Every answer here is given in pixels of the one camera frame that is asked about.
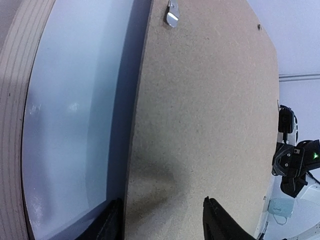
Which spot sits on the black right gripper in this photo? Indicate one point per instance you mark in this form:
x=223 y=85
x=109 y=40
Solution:
x=293 y=162

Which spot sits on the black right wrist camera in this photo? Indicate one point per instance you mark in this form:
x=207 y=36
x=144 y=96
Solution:
x=287 y=126

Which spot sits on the brown cardboard backing board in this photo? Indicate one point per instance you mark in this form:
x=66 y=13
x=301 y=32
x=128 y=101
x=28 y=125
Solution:
x=206 y=120

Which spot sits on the pink wooden picture frame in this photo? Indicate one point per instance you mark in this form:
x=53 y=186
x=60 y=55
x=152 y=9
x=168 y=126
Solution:
x=17 y=56

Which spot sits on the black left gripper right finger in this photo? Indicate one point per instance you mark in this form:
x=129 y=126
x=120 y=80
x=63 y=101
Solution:
x=219 y=225

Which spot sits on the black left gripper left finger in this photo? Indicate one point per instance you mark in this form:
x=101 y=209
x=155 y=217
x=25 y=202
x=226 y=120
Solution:
x=108 y=225

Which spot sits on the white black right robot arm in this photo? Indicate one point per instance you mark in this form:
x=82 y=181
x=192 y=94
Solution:
x=304 y=223

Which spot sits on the landscape photo print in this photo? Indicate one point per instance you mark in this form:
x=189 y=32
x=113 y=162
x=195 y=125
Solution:
x=79 y=112

